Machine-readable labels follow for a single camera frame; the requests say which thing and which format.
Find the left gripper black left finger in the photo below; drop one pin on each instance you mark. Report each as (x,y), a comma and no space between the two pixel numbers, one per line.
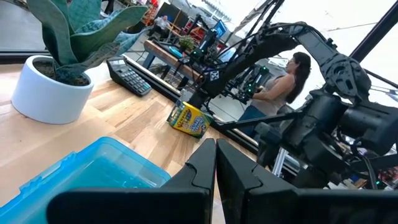
(140,207)

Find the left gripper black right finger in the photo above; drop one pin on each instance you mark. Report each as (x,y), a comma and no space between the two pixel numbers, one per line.
(280,208)

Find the yellow crayon box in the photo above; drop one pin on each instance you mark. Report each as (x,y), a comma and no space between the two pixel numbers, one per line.
(189,119)

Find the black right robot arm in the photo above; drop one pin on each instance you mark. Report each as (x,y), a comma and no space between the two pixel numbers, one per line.
(270,43)

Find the person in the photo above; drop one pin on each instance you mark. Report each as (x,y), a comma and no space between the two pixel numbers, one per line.
(273,93)
(161,23)

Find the blue plastic bin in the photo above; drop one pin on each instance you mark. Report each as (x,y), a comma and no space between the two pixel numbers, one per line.
(93,174)

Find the background black robot rig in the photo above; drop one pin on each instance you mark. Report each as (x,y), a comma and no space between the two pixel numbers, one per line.
(255,82)

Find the black desk calculator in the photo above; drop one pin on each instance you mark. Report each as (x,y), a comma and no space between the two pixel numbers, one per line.
(130,77)

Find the blue monitor screen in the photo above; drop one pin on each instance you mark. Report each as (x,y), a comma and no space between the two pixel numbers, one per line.
(220,28)

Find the white round plant pot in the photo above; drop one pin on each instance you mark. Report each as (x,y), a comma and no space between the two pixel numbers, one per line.
(46,99)

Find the small background potted plant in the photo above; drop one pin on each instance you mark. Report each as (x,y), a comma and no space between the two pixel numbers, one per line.
(186,43)

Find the wooden background table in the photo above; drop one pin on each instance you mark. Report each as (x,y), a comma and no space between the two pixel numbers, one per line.
(161,53)

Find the green snake plant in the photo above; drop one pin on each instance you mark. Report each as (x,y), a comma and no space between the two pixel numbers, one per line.
(90,34)

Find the black frame post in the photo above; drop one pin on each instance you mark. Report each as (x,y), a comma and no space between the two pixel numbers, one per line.
(376,29)

